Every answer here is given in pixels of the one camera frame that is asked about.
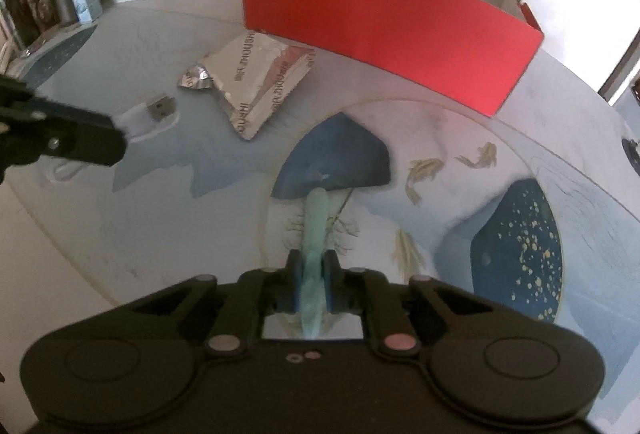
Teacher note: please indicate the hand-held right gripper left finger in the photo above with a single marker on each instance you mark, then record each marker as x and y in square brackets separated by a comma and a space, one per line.
[295, 279]

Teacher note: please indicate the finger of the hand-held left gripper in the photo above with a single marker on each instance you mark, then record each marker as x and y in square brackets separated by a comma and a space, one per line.
[80, 138]

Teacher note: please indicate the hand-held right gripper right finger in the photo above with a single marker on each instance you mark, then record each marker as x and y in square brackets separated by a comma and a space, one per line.
[332, 281]

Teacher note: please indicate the mint green plastic stick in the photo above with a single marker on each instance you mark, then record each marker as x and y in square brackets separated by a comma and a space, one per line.
[316, 224]

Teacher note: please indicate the silver foil snack packet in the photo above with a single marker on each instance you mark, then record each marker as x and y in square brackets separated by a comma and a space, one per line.
[255, 83]

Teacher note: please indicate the red cardboard box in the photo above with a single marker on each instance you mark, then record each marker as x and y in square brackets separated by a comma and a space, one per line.
[390, 23]

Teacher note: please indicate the white marble desktop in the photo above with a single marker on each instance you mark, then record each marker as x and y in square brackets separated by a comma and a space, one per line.
[125, 224]

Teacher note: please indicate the small light blue box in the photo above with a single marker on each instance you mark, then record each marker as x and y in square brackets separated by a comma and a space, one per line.
[85, 1]

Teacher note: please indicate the drinking glass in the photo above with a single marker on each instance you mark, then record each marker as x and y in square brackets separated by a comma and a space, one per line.
[17, 13]

